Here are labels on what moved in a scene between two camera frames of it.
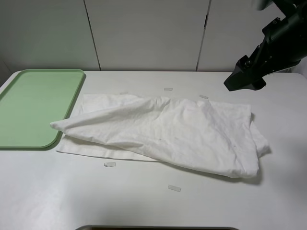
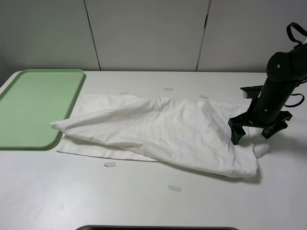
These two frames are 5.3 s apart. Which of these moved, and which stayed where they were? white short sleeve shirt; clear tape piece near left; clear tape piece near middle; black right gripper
Moved: black right gripper
Stayed: white short sleeve shirt; clear tape piece near left; clear tape piece near middle
